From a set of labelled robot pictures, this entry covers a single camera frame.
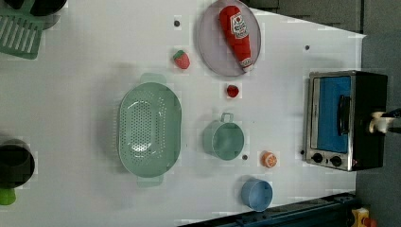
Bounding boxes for black cylinder container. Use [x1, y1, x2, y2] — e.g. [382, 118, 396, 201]
[1, 0, 67, 29]

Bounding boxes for small red strawberry toy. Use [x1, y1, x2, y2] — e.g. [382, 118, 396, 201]
[226, 85, 239, 97]

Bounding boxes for green oval colander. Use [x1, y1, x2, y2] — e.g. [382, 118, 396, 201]
[117, 73, 182, 187]

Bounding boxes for orange slice toy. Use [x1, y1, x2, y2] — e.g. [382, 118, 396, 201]
[261, 151, 277, 168]

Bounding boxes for red plush ketchup bottle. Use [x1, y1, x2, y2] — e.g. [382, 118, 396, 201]
[218, 5, 253, 72]

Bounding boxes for pink plush strawberry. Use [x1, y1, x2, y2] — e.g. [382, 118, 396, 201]
[173, 50, 190, 70]

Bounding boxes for black toaster oven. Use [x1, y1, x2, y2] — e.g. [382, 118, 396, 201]
[305, 70, 388, 171]

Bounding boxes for blue cup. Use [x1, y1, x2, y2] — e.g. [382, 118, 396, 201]
[240, 178, 273, 212]

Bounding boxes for blue metal frame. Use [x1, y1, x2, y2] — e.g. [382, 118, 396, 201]
[181, 193, 361, 227]

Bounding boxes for black pot with green base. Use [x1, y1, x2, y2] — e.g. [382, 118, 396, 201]
[0, 139, 36, 205]

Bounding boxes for grey round plate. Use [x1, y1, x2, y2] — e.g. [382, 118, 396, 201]
[197, 0, 261, 77]

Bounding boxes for green cup with handle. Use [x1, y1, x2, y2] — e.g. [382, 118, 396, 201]
[202, 113, 245, 161]

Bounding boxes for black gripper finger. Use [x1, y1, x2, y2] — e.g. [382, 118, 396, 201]
[388, 127, 401, 134]
[382, 108, 401, 118]

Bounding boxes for yellow plush banana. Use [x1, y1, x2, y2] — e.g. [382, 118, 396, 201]
[368, 112, 394, 133]

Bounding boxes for green slotted rack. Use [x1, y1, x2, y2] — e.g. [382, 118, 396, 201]
[0, 8, 44, 60]

